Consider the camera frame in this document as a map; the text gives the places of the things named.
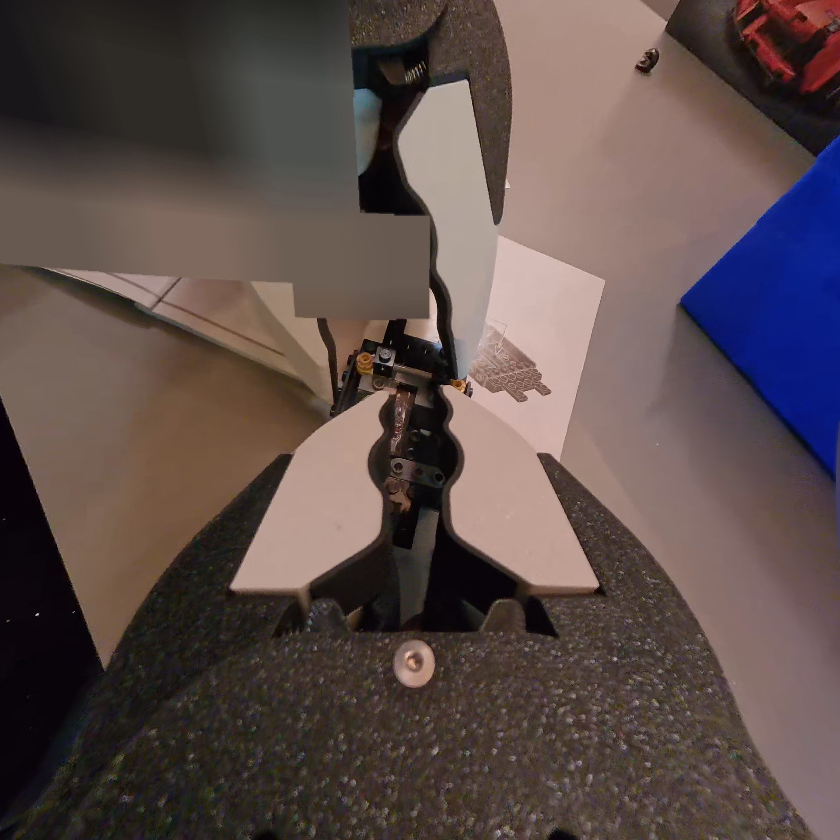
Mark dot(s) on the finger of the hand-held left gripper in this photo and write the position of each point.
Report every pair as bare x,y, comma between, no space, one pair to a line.
459,197
302,354

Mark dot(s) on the small clear lego piece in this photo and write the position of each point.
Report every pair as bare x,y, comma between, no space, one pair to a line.
401,420

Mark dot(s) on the large blue storage bin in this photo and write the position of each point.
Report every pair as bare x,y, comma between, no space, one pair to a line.
774,295

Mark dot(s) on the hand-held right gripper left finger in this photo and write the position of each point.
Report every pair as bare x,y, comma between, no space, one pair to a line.
315,518

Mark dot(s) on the white open instruction booklet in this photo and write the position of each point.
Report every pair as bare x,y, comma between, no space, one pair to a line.
210,308

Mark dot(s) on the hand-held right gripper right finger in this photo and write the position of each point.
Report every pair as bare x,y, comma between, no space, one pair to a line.
518,518

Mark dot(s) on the dark lego set box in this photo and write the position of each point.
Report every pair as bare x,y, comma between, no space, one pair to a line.
709,39

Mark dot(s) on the small black lego piece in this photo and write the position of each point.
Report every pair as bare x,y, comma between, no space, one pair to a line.
646,60

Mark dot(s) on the black lego car chassis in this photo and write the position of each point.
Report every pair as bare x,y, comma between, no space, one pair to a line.
420,348

